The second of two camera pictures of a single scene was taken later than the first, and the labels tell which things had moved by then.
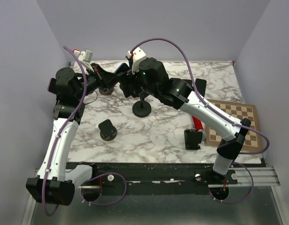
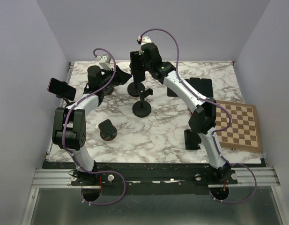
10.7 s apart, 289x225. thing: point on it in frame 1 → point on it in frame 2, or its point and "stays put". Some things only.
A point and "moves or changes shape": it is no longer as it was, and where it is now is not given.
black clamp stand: x=142 y=108 stays put
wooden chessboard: x=240 y=111 stays put
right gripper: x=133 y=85 → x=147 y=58
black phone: x=123 y=68 moves or changes shape
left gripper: x=109 y=79 stays put
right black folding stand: x=192 y=138 stays put
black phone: x=201 y=85 → x=206 y=87
